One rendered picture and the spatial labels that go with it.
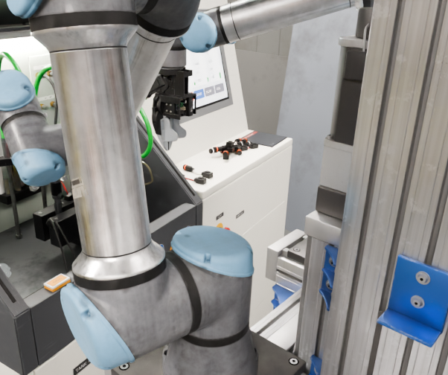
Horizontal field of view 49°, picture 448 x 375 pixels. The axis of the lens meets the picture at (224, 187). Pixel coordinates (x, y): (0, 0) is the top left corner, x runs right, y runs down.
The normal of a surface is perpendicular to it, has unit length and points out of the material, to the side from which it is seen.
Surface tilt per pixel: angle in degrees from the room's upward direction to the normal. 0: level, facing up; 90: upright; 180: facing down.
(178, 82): 90
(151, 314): 78
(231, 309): 92
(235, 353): 72
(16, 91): 45
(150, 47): 127
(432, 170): 90
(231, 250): 8
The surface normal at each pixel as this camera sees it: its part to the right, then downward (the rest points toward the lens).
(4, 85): 0.14, -0.36
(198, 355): -0.29, 0.07
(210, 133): 0.84, 0.00
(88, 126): -0.02, 0.25
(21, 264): 0.04, -0.92
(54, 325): 0.85, 0.23
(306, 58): -0.64, 0.15
